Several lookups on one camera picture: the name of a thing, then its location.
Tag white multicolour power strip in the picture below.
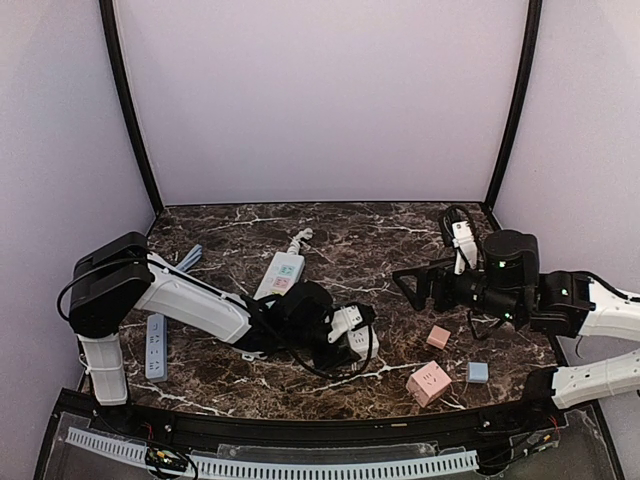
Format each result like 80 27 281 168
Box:
240 250 307 362

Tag white cube socket adapter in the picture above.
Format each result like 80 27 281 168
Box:
347 326 379 361

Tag large pink cube adapter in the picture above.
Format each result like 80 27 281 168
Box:
406 361 452 408

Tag white power strip cable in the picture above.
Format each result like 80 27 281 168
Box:
285 227 315 256

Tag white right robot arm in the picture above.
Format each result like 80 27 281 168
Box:
392 230 639 410

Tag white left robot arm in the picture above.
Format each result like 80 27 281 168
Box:
57 229 379 407

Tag small pink cube adapter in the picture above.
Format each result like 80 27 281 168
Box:
427 325 451 350

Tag small blue cube adapter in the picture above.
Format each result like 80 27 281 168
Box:
466 362 489 384

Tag blue small power strip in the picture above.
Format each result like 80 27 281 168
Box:
145 314 168 383

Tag small circuit board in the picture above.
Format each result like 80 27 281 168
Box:
144 447 190 472

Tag black front table rail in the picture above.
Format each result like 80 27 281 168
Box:
119 399 526 451

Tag left black frame post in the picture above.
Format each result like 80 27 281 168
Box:
98 0 164 216

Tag black frame post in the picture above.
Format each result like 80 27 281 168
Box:
98 0 164 216
484 0 543 211

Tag white slotted cable duct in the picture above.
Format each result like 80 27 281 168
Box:
65 427 478 480

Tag right black frame post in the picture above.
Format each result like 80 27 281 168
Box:
484 0 543 211

